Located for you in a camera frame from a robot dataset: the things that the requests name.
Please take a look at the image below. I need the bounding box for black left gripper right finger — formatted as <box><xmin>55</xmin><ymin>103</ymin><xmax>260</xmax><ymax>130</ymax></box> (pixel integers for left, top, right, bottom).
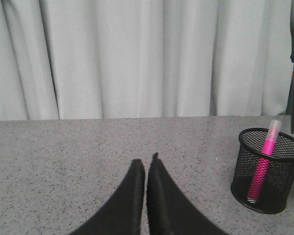
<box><xmin>147</xmin><ymin>153</ymin><xmax>226</xmax><ymax>235</ymax></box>

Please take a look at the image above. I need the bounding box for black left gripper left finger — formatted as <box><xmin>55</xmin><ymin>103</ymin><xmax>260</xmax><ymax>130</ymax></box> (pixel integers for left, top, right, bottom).
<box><xmin>71</xmin><ymin>159</ymin><xmax>145</xmax><ymax>235</ymax></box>

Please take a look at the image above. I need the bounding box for pink highlighter pen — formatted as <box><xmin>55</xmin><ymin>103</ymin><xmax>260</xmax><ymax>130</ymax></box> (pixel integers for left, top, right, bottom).
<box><xmin>247</xmin><ymin>119</ymin><xmax>282</xmax><ymax>204</ymax></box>

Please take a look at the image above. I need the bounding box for black mesh pen holder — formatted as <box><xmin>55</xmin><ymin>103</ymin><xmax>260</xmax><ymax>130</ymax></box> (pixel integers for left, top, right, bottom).
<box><xmin>231</xmin><ymin>128</ymin><xmax>294</xmax><ymax>214</ymax></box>

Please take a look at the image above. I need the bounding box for grey curtain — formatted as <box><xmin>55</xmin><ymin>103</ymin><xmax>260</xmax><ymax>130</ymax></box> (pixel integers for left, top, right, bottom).
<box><xmin>0</xmin><ymin>0</ymin><xmax>292</xmax><ymax>120</ymax></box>

